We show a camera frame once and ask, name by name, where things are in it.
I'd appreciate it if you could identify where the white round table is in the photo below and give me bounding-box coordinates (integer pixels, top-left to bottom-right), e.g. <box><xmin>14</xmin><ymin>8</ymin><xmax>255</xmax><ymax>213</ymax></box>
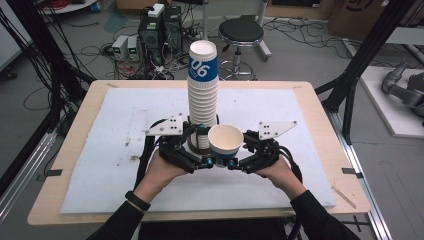
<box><xmin>39</xmin><ymin>0</ymin><xmax>98</xmax><ymax>15</ymax></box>

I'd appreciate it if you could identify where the white foam mat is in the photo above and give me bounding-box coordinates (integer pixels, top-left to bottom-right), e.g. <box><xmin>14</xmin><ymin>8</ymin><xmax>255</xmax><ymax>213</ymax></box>
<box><xmin>59</xmin><ymin>87</ymin><xmax>337</xmax><ymax>215</ymax></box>

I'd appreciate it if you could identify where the right hand-held gripper cable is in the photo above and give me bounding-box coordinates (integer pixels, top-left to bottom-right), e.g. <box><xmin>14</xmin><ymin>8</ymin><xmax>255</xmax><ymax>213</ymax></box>
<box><xmin>277</xmin><ymin>144</ymin><xmax>304</xmax><ymax>184</ymax></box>

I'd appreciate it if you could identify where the white box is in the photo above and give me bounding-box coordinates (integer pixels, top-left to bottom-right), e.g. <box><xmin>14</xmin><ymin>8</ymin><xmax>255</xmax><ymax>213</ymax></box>
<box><xmin>147</xmin><ymin>3</ymin><xmax>166</xmax><ymax>19</ymax></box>

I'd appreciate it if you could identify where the white board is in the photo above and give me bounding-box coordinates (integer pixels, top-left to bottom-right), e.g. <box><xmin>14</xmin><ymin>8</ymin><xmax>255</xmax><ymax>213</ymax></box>
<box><xmin>359</xmin><ymin>65</ymin><xmax>424</xmax><ymax>140</ymax></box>

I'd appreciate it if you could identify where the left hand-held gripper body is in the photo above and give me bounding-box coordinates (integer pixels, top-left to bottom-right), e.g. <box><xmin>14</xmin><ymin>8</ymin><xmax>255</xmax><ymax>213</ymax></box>
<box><xmin>145</xmin><ymin>114</ymin><xmax>202</xmax><ymax>174</ymax></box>

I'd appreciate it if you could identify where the left hand-held gripper cable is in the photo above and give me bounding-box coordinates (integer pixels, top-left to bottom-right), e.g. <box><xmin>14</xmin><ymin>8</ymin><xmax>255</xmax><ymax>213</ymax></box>
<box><xmin>134</xmin><ymin>117</ymin><xmax>168</xmax><ymax>190</ymax></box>

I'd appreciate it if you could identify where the stack of white paper cups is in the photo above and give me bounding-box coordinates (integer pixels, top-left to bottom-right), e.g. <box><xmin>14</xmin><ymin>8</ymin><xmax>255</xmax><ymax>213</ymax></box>
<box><xmin>186</xmin><ymin>39</ymin><xmax>220</xmax><ymax>151</ymax></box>

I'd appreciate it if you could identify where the aluminium rail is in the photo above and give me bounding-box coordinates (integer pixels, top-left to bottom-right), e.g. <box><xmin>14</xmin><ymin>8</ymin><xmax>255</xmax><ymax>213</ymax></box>
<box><xmin>327</xmin><ymin>109</ymin><xmax>394</xmax><ymax>240</ymax></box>
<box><xmin>0</xmin><ymin>129</ymin><xmax>58</xmax><ymax>221</ymax></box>

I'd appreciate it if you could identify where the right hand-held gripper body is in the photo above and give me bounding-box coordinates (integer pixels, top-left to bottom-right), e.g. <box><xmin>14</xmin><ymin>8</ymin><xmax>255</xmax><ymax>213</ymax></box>
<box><xmin>239</xmin><ymin>120</ymin><xmax>299</xmax><ymax>175</ymax></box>

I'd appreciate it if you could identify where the grey power supply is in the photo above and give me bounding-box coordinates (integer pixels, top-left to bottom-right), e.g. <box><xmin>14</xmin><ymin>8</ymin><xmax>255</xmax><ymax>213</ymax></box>
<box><xmin>127</xmin><ymin>35</ymin><xmax>141</xmax><ymax>62</ymax></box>
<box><xmin>111</xmin><ymin>34</ymin><xmax>130</xmax><ymax>62</ymax></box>

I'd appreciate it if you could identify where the hand-held gripper cable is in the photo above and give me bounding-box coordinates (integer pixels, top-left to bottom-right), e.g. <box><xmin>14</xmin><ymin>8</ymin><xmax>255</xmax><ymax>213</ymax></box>
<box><xmin>134</xmin><ymin>117</ymin><xmax>168</xmax><ymax>190</ymax></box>
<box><xmin>277</xmin><ymin>144</ymin><xmax>304</xmax><ymax>184</ymax></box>

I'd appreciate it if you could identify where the black wristband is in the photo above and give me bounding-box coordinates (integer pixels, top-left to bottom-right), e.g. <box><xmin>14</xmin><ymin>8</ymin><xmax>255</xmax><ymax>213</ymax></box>
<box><xmin>124</xmin><ymin>190</ymin><xmax>152</xmax><ymax>212</ymax></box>

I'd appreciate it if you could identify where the blue banded paper cup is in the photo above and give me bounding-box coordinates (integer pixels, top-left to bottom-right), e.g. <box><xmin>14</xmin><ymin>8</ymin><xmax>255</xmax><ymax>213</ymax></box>
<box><xmin>207</xmin><ymin>124</ymin><xmax>245</xmax><ymax>169</ymax></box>

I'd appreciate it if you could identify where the black frame with cables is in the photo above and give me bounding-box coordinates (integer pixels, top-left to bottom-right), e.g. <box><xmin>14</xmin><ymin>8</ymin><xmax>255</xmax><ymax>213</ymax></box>
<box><xmin>0</xmin><ymin>0</ymin><xmax>97</xmax><ymax>135</ymax></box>

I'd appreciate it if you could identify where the black round stool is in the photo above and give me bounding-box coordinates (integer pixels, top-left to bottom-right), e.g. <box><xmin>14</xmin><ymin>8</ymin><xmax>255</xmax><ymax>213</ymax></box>
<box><xmin>217</xmin><ymin>14</ymin><xmax>273</xmax><ymax>81</ymax></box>

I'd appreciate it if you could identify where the thin wooden stick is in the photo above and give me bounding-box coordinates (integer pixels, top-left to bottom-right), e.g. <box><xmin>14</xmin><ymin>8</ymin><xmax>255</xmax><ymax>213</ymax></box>
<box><xmin>331</xmin><ymin>185</ymin><xmax>357</xmax><ymax>210</ymax></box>

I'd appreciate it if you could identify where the cardboard box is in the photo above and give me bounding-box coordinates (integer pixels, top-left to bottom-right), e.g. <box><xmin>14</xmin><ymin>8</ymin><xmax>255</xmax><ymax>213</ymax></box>
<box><xmin>327</xmin><ymin>0</ymin><xmax>395</xmax><ymax>42</ymax></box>

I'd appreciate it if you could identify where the person's left hand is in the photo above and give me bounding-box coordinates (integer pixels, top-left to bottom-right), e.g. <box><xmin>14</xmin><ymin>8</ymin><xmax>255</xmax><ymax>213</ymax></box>
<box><xmin>133</xmin><ymin>150</ymin><xmax>190</xmax><ymax>204</ymax></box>

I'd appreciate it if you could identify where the black frame post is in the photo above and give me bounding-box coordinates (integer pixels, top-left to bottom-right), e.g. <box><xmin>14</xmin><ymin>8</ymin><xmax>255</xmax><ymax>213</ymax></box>
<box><xmin>314</xmin><ymin>0</ymin><xmax>418</xmax><ymax>145</ymax></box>

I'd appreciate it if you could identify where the black computer tower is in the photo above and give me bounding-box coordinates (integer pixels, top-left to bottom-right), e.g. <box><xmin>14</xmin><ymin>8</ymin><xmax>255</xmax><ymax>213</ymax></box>
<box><xmin>163</xmin><ymin>5</ymin><xmax>184</xmax><ymax>55</ymax></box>
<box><xmin>137</xmin><ymin>13</ymin><xmax>165</xmax><ymax>66</ymax></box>

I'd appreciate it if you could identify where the person's right hand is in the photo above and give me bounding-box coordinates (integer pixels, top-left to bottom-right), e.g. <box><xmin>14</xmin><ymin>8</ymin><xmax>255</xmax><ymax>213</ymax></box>
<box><xmin>254</xmin><ymin>154</ymin><xmax>308</xmax><ymax>201</ymax></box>

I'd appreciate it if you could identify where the black wire cup holder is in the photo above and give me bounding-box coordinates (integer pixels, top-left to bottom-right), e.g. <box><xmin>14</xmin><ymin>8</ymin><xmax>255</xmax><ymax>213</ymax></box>
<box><xmin>185</xmin><ymin>114</ymin><xmax>222</xmax><ymax>156</ymax></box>

